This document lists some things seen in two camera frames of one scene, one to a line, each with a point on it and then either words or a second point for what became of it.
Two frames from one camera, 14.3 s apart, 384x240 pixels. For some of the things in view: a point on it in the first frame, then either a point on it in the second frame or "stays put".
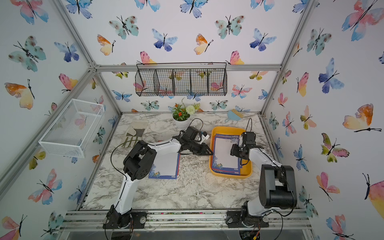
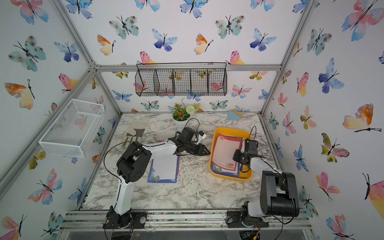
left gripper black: (203, 146) stays put
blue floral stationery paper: (222, 161) to (163, 169)
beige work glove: (136, 130) stays put
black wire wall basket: (181, 79) stays put
